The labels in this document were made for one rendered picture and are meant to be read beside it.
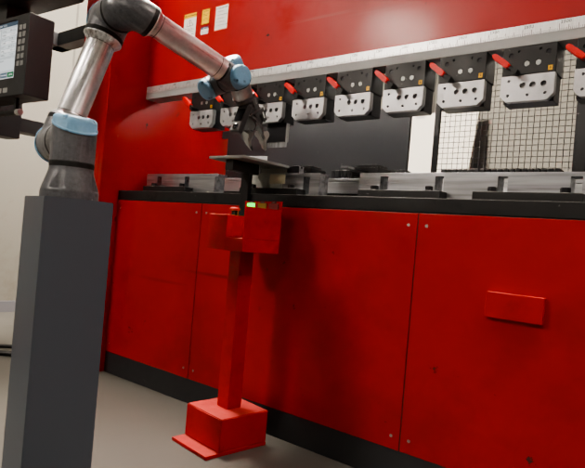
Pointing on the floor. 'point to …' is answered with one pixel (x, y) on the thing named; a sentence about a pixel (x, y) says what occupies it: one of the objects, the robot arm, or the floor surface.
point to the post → (582, 137)
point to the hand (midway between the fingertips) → (256, 149)
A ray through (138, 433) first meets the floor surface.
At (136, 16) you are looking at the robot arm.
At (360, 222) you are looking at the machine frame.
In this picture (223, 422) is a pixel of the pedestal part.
